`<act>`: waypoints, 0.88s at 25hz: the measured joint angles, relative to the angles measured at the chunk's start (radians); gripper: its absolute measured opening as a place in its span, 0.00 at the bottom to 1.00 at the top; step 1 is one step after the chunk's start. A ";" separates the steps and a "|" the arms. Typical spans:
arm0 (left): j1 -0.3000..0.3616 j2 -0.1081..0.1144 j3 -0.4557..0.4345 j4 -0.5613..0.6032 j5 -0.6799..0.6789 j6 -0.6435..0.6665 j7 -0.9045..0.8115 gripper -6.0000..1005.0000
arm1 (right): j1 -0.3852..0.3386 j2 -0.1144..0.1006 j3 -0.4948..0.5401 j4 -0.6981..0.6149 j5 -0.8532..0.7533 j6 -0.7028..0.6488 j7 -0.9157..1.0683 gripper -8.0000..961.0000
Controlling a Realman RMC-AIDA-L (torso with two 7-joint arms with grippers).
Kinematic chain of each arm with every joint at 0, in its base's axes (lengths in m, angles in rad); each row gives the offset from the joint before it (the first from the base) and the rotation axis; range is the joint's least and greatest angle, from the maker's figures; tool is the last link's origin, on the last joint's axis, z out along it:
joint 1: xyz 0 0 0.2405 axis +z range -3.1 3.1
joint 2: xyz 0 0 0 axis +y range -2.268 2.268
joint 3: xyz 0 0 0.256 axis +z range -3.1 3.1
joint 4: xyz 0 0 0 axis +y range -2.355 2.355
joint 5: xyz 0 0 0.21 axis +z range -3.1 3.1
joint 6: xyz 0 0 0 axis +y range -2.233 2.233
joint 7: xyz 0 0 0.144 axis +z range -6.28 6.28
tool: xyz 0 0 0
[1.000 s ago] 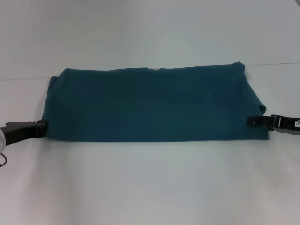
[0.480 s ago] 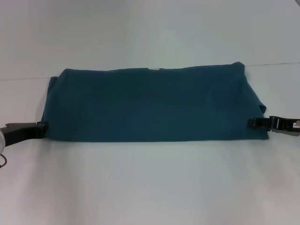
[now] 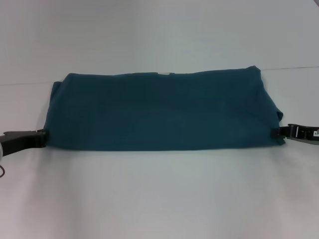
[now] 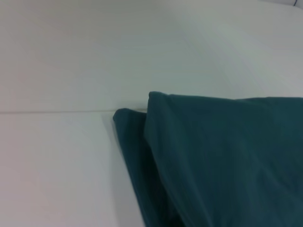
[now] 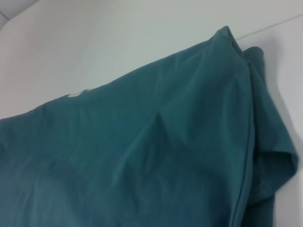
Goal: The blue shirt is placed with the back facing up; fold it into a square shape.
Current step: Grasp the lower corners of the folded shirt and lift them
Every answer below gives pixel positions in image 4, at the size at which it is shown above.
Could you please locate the teal blue shirt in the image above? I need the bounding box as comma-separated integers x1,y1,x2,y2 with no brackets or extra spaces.
112,91,303,227

